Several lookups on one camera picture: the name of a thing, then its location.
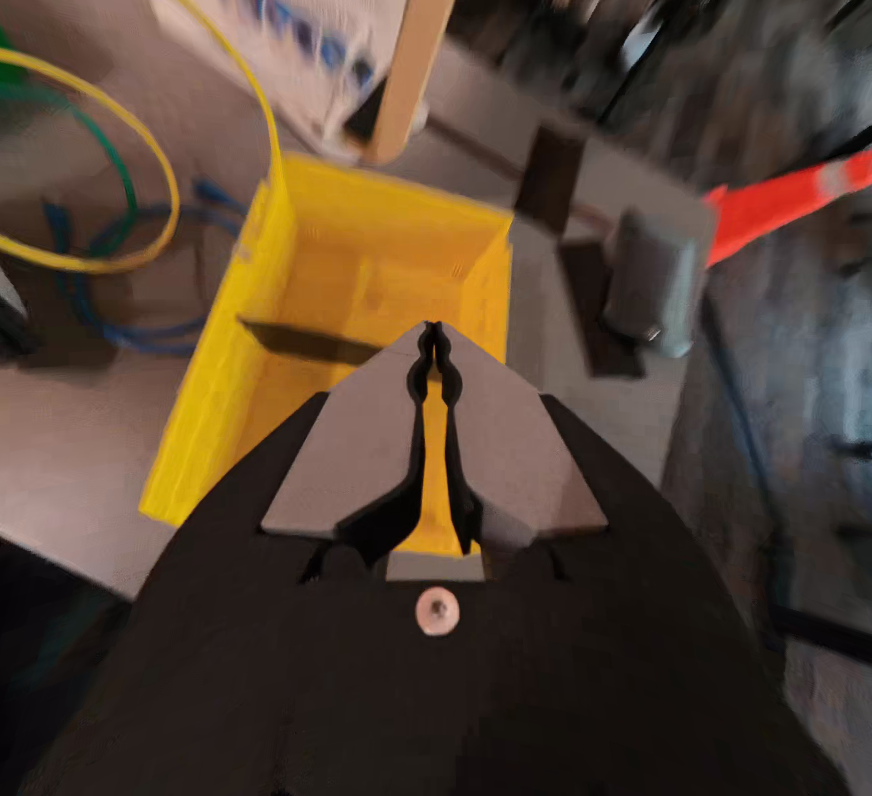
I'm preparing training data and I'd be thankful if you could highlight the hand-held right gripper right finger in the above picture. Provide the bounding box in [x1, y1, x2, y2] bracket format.
[435, 321, 609, 557]

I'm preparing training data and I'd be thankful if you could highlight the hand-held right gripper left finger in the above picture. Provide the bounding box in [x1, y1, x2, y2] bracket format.
[259, 321, 435, 564]

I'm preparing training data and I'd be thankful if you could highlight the yellow plastic bin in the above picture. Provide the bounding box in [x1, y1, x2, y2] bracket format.
[138, 152, 514, 556]

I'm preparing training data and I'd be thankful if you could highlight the blue ethernet cable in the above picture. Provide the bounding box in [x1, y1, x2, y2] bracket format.
[41, 177, 248, 358]

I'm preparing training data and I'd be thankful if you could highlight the yellow ethernet cable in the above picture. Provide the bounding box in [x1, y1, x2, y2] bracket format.
[0, 0, 285, 277]

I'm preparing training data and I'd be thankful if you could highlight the green ethernet cable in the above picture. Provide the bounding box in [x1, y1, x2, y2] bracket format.
[0, 82, 139, 259]

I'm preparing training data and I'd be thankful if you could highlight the orange traffic cone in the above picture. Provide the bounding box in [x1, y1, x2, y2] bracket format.
[702, 147, 872, 269]

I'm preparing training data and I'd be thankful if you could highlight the instruction sheet on stand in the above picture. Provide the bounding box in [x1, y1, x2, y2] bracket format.
[341, 0, 482, 165]

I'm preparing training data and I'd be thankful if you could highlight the printed instruction sheet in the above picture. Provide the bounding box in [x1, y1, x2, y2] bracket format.
[111, 0, 426, 144]

